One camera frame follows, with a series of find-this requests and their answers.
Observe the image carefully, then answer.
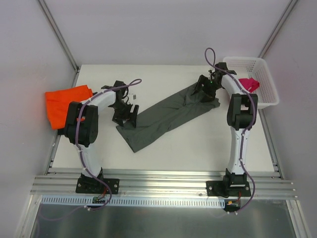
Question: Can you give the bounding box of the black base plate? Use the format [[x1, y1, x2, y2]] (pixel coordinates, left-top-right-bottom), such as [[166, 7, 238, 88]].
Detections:
[[75, 176, 120, 194], [206, 180, 251, 198]]

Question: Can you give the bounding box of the navy folded t shirt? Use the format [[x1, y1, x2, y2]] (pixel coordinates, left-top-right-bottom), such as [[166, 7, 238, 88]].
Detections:
[[89, 89, 94, 97]]

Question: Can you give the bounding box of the magenta t shirt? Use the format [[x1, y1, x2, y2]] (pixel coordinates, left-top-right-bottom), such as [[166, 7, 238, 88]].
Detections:
[[239, 77, 260, 93]]

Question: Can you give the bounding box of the white plastic basket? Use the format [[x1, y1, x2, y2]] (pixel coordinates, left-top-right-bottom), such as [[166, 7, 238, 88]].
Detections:
[[223, 57, 279, 109]]

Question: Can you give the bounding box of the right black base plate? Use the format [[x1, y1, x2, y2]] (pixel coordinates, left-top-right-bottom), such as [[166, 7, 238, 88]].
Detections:
[[206, 180, 251, 198]]

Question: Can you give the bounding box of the grey t shirt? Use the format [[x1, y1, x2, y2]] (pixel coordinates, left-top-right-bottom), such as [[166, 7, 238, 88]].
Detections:
[[116, 84, 220, 153]]

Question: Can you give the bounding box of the orange folded t shirt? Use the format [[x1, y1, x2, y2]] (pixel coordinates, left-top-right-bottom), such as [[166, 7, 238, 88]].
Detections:
[[45, 85, 90, 130]]

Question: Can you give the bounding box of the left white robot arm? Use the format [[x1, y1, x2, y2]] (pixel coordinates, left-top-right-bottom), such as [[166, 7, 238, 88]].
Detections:
[[59, 79, 142, 192]]

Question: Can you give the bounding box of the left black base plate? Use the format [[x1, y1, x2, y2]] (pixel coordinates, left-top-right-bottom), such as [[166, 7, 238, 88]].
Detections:
[[75, 176, 120, 194]]

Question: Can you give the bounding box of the white slotted cable duct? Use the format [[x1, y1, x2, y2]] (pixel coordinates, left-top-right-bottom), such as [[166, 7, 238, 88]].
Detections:
[[41, 195, 225, 209]]

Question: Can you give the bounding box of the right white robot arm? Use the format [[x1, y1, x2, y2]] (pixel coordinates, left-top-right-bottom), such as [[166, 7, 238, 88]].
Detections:
[[192, 62, 258, 196]]

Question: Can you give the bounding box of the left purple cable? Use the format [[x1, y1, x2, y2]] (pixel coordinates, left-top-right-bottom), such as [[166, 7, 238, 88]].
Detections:
[[37, 78, 143, 221]]

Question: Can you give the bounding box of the aluminium frame post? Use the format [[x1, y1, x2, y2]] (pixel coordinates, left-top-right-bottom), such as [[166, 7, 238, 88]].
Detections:
[[258, 0, 300, 59], [37, 0, 79, 73]]

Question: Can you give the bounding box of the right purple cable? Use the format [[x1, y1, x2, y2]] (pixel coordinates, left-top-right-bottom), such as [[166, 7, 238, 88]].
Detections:
[[204, 48, 257, 215]]

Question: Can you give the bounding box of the right aluminium frame post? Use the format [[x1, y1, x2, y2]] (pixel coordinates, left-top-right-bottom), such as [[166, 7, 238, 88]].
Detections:
[[258, 0, 300, 59]]

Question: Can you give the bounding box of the left aluminium frame post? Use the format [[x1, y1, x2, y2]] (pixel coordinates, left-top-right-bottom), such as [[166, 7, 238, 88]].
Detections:
[[37, 0, 79, 73]]

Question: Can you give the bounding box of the purple cable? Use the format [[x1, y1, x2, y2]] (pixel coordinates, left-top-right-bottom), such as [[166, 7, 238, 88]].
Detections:
[[204, 48, 257, 215], [37, 78, 143, 221]]

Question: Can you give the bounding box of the aluminium mounting rail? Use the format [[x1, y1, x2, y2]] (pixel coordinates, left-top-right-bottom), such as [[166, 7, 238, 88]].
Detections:
[[31, 168, 299, 200]]

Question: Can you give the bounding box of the black folded t shirt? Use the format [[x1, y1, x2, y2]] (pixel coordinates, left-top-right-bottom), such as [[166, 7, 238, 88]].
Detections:
[[57, 128, 67, 136]]

